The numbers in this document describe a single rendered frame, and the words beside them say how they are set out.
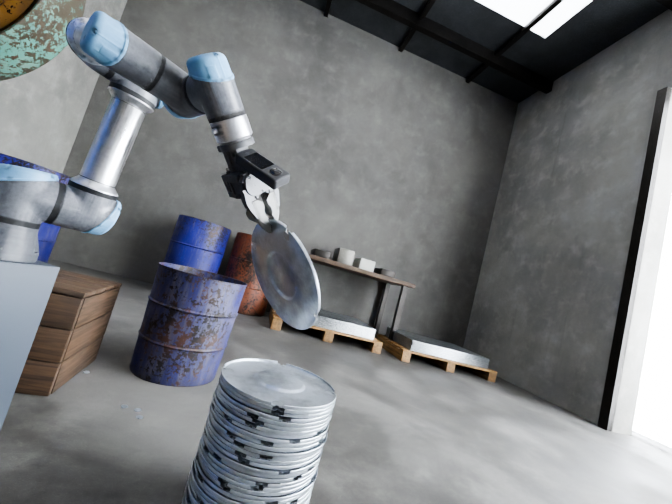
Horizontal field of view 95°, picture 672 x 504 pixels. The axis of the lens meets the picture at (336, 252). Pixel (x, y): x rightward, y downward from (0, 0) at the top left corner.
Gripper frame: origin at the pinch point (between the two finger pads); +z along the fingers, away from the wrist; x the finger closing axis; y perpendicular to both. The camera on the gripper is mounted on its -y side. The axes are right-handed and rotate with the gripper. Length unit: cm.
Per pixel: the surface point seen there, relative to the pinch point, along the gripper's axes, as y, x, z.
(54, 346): 72, 47, 28
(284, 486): -17, 31, 43
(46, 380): 71, 54, 36
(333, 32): 269, -395, -83
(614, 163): -69, -395, 118
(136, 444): 35, 47, 52
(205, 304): 66, 1, 45
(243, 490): -12, 36, 39
